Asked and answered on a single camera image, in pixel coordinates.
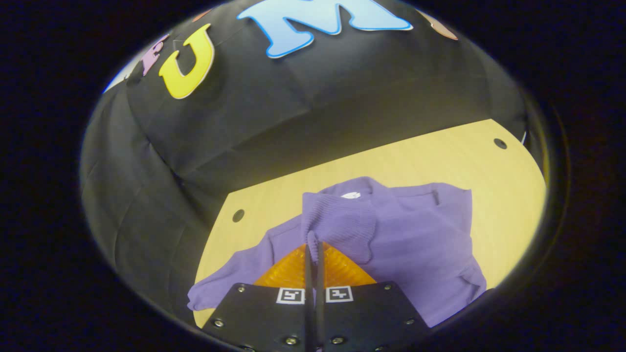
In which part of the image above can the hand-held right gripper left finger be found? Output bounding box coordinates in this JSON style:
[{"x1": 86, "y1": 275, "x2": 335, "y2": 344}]
[{"x1": 203, "y1": 241, "x2": 316, "y2": 352}]

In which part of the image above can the black backdrop cloth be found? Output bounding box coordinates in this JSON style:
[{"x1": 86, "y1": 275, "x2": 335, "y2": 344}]
[{"x1": 81, "y1": 0, "x2": 543, "y2": 323}]

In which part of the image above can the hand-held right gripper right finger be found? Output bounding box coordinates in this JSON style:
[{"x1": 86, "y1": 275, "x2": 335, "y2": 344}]
[{"x1": 316, "y1": 241, "x2": 432, "y2": 352}]

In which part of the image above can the purple knit garment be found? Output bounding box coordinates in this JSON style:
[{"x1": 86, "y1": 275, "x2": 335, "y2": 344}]
[{"x1": 187, "y1": 177, "x2": 487, "y2": 328}]

